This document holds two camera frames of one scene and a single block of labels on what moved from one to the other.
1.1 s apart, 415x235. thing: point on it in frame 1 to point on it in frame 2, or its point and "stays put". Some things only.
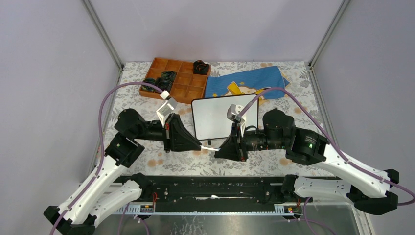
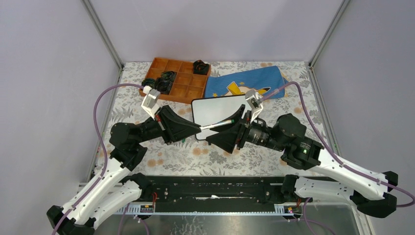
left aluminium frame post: (102, 34) stays put
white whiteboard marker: (213, 149) to (217, 124)
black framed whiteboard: (210, 115) stays put
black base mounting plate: (219, 190) stays put
